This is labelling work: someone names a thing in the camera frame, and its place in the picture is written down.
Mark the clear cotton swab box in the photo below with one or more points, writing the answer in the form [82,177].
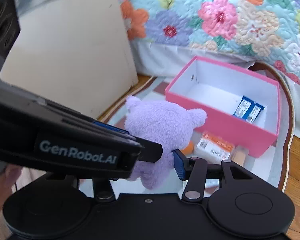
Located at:
[213,149]

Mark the pink cardboard box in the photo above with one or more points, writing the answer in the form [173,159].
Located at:
[217,88]

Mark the blue wet wipes packet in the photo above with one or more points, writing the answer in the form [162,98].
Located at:
[248,110]

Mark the patterned oval rug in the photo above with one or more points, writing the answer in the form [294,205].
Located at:
[271,166]

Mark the orange ball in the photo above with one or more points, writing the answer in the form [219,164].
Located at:
[188,149]

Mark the gold perfume bottle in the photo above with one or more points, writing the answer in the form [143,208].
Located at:
[239,155]

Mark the floral quilt bedspread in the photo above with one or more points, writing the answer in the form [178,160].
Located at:
[248,30]

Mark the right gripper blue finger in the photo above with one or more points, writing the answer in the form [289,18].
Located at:
[181,165]

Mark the purple plush toy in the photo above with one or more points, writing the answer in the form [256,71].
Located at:
[165,123]

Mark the left hand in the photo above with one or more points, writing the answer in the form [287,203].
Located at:
[7,180]

